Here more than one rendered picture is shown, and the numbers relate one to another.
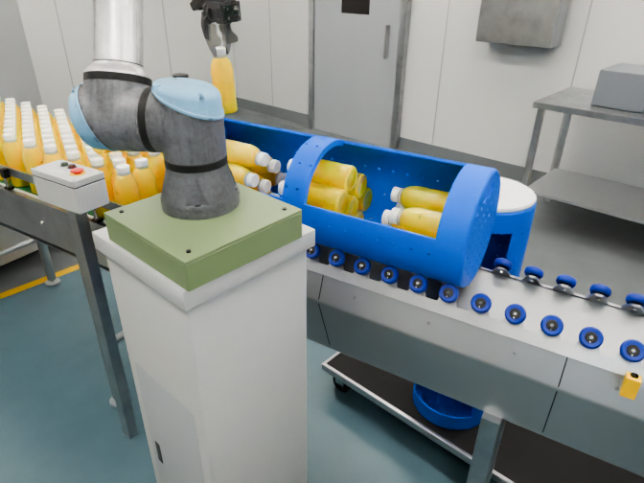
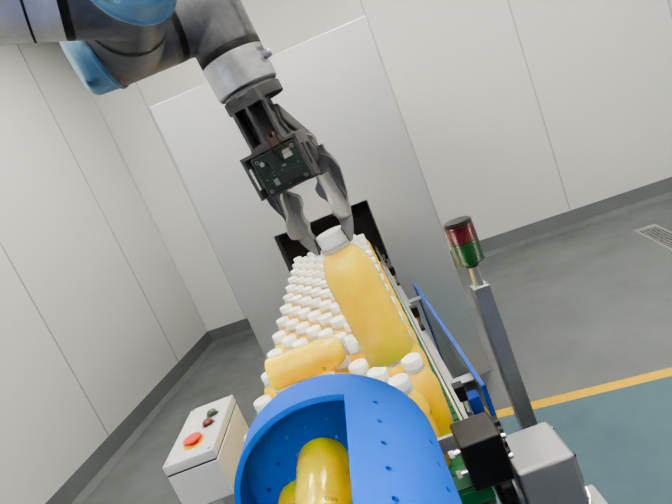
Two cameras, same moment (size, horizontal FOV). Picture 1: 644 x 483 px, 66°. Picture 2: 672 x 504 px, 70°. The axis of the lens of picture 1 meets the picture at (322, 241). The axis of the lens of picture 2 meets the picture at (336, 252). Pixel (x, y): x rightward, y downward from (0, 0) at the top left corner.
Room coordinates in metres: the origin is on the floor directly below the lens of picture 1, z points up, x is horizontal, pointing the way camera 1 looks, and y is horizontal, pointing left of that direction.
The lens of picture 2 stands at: (1.28, -0.23, 1.51)
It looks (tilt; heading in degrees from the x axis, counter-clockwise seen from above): 12 degrees down; 62
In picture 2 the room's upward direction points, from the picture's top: 22 degrees counter-clockwise
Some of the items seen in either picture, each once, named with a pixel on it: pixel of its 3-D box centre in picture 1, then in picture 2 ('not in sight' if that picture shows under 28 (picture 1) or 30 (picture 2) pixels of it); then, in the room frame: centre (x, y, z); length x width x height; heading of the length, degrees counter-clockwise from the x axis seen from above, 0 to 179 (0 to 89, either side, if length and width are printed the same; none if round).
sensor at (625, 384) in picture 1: (631, 377); not in sight; (0.73, -0.61, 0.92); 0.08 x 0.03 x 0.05; 149
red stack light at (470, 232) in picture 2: not in sight; (461, 232); (2.01, 0.56, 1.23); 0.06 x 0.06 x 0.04
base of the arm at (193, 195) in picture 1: (198, 179); not in sight; (0.89, 0.24, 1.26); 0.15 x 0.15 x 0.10
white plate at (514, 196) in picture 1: (488, 192); not in sight; (1.41, -0.51, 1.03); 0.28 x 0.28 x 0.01
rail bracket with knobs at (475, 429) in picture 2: not in sight; (480, 454); (1.70, 0.36, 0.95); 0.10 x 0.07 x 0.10; 149
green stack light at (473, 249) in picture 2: not in sight; (467, 251); (2.01, 0.56, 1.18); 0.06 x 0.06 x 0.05
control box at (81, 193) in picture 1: (70, 185); (210, 447); (1.36, 0.75, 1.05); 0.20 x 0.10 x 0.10; 59
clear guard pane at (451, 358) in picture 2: not in sight; (466, 393); (2.06, 0.82, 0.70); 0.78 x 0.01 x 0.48; 59
